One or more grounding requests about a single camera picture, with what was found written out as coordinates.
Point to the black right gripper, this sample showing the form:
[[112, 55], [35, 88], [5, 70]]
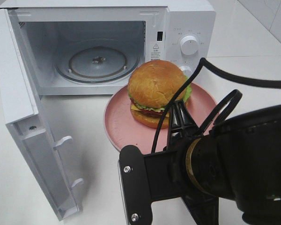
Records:
[[196, 168]]

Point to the burger with lettuce and cheese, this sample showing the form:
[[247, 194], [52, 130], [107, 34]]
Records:
[[151, 87]]

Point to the pink round plate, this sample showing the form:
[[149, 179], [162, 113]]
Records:
[[122, 129]]

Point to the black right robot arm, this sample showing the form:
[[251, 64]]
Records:
[[240, 160]]

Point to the lower white microwave knob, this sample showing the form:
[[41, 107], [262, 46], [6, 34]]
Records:
[[187, 70]]

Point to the white microwave knob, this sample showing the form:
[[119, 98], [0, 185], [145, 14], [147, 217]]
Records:
[[189, 45], [187, 70]]

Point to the upper white microwave knob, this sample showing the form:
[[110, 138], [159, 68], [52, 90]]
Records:
[[189, 45]]

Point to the glass microwave turntable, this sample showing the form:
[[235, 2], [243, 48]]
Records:
[[97, 64]]

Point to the white microwave oven body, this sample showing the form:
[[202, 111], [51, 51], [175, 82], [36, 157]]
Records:
[[150, 28]]

